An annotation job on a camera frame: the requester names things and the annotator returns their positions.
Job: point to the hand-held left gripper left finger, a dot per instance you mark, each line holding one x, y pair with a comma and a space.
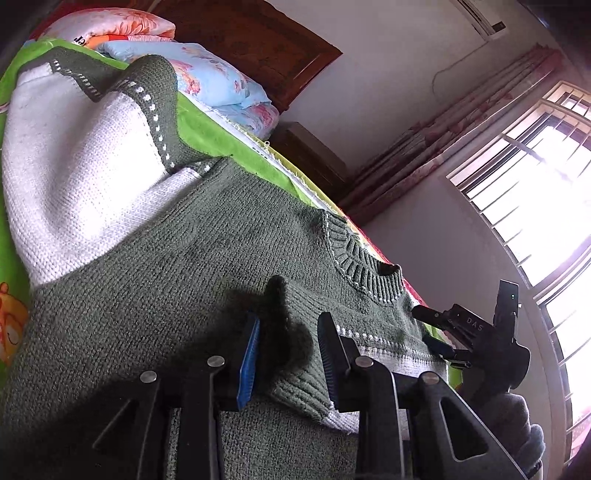
248, 364

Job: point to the pink floral folded quilt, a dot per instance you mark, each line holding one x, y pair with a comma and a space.
115, 25

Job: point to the pink floral curtain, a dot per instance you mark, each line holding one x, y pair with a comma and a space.
438, 134

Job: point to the wooden nightstand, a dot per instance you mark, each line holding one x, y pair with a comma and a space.
314, 157

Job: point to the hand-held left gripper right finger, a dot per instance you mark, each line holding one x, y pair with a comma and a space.
330, 364

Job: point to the white wall air conditioner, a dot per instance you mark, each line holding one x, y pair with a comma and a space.
482, 16

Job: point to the green and white knit sweater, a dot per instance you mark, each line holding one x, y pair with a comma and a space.
184, 277

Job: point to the green cartoon print blanket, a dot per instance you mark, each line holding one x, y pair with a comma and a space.
207, 134

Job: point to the barred window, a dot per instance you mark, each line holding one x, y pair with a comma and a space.
521, 194

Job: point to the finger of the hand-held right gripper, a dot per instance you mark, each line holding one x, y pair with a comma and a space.
443, 348
429, 316

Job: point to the light blue floral pillow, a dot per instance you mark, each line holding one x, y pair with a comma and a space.
194, 64

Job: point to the person's right hand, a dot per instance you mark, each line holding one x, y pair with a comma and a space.
512, 429

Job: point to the large carved wooden headboard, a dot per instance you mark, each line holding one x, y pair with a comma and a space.
258, 41

